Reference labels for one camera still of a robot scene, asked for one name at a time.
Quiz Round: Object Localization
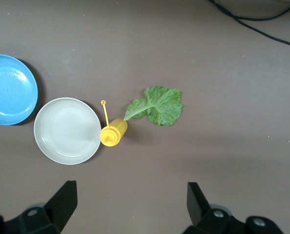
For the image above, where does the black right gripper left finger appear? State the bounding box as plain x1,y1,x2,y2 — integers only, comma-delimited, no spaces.
0,180,78,234

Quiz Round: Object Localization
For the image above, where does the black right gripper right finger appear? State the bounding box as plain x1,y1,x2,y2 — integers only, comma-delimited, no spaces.
183,181,286,234

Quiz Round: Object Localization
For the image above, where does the yellow squeeze bottle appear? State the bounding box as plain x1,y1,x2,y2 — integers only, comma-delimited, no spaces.
100,99,128,148

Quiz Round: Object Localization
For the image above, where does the green lettuce leaf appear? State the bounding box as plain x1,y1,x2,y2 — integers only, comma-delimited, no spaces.
123,85,184,127

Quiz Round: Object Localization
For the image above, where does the beige plate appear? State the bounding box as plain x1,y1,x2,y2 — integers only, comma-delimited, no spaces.
33,97,102,166

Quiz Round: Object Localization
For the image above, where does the blue plate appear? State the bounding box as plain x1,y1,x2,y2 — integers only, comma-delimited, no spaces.
0,54,39,126

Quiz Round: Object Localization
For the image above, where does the long black table cable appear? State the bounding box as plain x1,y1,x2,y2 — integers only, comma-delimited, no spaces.
207,0,290,49

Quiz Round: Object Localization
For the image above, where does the looped black table cable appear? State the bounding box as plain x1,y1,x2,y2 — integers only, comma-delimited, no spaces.
232,0,290,21

